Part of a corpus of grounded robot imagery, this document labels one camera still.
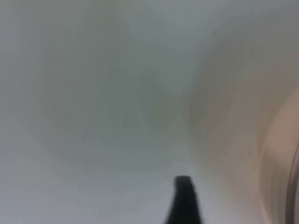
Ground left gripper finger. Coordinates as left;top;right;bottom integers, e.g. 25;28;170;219
163;175;203;224

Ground pale wooden bowl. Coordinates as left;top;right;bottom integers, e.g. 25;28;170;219
257;87;299;224

